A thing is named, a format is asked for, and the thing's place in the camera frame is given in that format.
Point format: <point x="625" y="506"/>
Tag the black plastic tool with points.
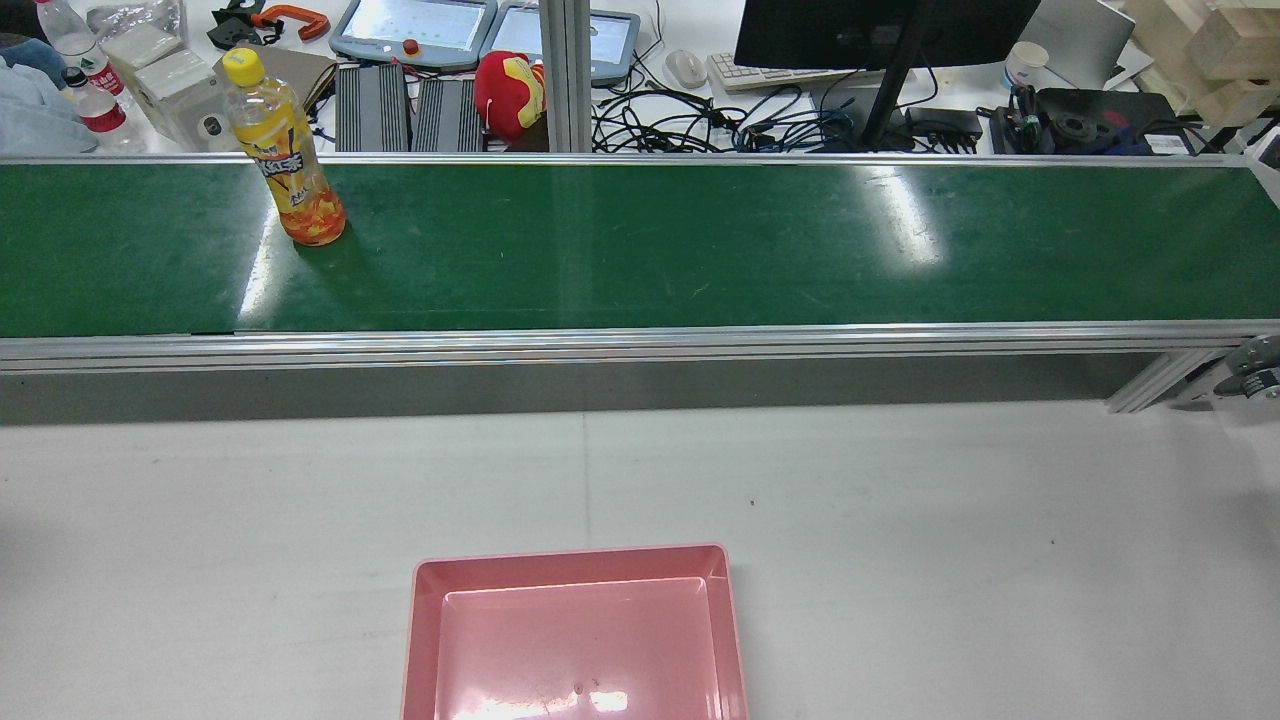
<point x="235" y="25"/>

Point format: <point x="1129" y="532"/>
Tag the silver metal caster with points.
<point x="1250" y="370"/>

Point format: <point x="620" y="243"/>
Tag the clear plastic bag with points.
<point x="135" y="15"/>

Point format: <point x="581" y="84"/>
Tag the light blue cloth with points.
<point x="30" y="100"/>

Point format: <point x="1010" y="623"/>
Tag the orange clamp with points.
<point x="290" y="18"/>

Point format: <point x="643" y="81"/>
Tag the black computer monitor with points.
<point x="880" y="30"/>

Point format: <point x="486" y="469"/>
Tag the grey robot teach pendant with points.
<point x="615" y="45"/>
<point x="415" y="25"/>

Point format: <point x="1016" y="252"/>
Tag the white paper cup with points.
<point x="1025" y="65"/>

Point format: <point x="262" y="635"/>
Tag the aluminium profile post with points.
<point x="567" y="70"/>

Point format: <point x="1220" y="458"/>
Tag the white keyboard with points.
<point x="760" y="75"/>

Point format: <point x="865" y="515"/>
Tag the clear water bottle red label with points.
<point x="75" y="45"/>
<point x="100" y="110"/>

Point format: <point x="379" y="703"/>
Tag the black robot flange device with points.
<point x="1100" y="115"/>

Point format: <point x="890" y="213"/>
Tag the green conveyor belt aluminium frame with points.
<point x="640" y="250"/>

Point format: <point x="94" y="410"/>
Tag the black docking hub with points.
<point x="945" y="122"/>

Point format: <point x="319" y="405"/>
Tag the white computer mouse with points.
<point x="685" y="68"/>

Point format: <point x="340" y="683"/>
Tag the pink plastic basket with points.
<point x="575" y="640"/>

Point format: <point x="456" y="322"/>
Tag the white cardboard box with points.
<point x="185" y="95"/>

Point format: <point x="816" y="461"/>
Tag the black ribbed metal box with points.
<point x="372" y="110"/>
<point x="448" y="115"/>

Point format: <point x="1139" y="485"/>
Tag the black monitor stand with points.
<point x="888" y="100"/>

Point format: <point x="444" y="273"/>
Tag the red yellow Iron Man plush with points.
<point x="505" y="95"/>

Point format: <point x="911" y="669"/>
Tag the light wooden block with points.
<point x="1235" y="45"/>
<point x="1240" y="100"/>

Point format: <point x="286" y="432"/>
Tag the grey laptop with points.
<point x="1085" y="40"/>

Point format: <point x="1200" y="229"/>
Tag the orange juice bottle yellow cap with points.
<point x="285" y="150"/>

